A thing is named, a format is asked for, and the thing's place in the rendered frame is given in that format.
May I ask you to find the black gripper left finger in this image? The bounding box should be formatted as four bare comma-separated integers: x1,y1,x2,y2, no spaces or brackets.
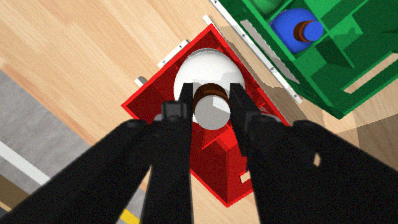
0,83,194,224

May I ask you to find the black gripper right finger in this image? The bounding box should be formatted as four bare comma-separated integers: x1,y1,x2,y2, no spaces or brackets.
229,83,398,224

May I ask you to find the blue bottle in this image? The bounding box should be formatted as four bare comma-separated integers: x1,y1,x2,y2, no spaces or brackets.
268,8,323,54

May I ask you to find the green crate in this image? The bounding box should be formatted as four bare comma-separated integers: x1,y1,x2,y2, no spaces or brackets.
218,0,398,104

